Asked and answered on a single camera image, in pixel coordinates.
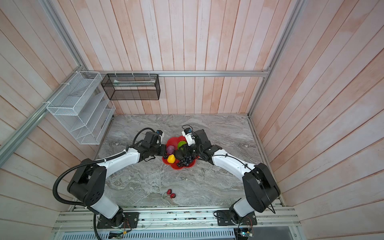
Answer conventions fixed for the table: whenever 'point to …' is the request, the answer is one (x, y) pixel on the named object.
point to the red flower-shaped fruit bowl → (174, 141)
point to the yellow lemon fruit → (171, 159)
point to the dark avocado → (179, 154)
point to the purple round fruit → (170, 149)
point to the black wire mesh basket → (132, 86)
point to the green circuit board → (115, 234)
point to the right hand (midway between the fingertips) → (181, 147)
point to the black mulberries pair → (165, 156)
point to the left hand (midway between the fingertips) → (166, 151)
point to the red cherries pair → (169, 193)
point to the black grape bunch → (186, 160)
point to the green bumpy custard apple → (181, 143)
